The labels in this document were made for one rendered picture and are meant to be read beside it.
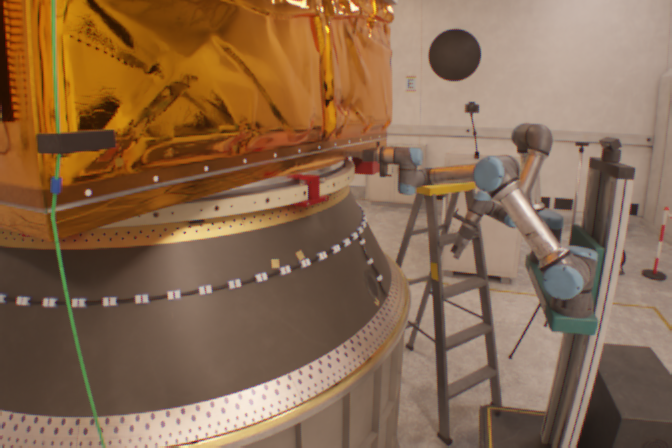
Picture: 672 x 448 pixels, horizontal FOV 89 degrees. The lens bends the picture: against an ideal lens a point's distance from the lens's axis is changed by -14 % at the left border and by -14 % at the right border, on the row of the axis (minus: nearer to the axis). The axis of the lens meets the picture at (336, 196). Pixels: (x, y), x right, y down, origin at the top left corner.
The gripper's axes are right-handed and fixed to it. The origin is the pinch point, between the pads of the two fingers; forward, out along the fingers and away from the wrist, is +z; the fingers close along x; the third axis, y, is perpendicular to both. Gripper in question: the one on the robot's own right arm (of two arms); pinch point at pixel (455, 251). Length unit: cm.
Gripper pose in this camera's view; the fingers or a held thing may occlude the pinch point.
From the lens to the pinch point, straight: 195.4
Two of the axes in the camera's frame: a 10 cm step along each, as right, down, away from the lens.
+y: 8.9, 4.3, -1.3
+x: 1.7, -0.7, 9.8
